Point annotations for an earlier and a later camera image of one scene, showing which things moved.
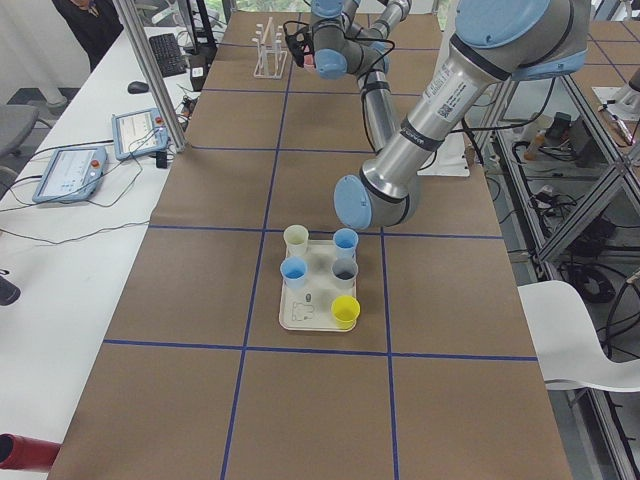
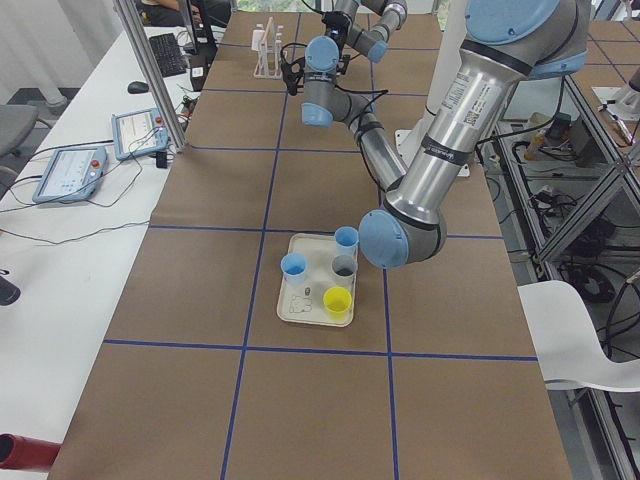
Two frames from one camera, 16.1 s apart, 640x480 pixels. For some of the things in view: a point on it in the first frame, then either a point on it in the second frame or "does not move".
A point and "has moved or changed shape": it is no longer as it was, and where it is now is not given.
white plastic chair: [566, 342] does not move
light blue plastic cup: [293, 271] does not move
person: [95, 22] -> [160, 16]
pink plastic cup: [308, 61] has moved or changed shape
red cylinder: [22, 452] does not move
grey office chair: [16, 124] does not move
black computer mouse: [137, 87] does not move
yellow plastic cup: [345, 311] -> [337, 303]
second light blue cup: [345, 241] does not move
